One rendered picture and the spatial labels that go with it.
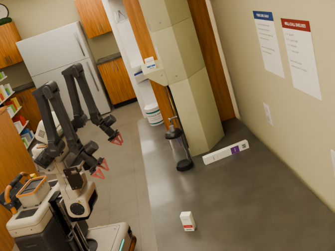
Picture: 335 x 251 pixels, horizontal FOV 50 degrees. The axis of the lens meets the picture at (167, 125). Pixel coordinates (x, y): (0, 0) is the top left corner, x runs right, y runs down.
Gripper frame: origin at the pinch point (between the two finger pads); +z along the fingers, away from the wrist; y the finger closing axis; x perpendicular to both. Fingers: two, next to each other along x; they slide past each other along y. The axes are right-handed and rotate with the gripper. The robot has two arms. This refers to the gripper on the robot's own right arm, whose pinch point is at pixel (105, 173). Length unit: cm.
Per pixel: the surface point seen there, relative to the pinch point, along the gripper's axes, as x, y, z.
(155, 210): -30, -41, 21
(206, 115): -67, 16, 17
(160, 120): -21, 75, 13
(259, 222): -74, -64, 43
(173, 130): -53, -5, 5
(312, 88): -122, -59, 12
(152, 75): -64, 5, -23
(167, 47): -80, 8, -29
